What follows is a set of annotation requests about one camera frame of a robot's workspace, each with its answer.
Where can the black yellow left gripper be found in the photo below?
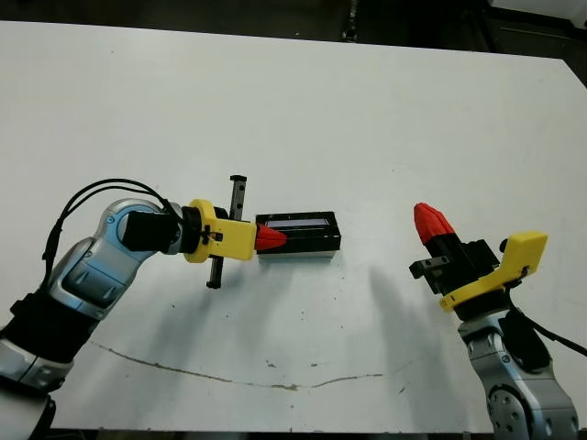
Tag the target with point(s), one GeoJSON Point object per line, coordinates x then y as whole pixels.
{"type": "Point", "coordinates": [229, 238]}

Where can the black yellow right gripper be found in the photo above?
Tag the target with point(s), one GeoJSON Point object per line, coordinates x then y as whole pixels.
{"type": "Point", "coordinates": [472, 272]}

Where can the black camera box lid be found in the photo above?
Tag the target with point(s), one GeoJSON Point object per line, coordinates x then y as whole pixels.
{"type": "Point", "coordinates": [312, 238]}

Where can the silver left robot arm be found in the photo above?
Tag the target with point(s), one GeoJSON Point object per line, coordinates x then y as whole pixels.
{"type": "Point", "coordinates": [91, 275]}

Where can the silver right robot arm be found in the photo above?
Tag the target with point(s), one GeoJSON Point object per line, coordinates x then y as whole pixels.
{"type": "Point", "coordinates": [527, 403]}

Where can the black floor stand leg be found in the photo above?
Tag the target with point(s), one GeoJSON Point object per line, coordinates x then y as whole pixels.
{"type": "Point", "coordinates": [351, 29]}

